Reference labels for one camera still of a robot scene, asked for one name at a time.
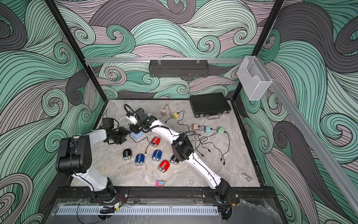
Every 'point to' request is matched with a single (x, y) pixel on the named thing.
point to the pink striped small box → (159, 183)
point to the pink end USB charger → (163, 112)
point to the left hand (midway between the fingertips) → (129, 133)
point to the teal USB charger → (207, 129)
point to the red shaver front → (164, 165)
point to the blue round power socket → (137, 136)
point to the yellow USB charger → (175, 115)
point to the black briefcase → (211, 105)
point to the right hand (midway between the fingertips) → (130, 128)
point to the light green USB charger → (221, 130)
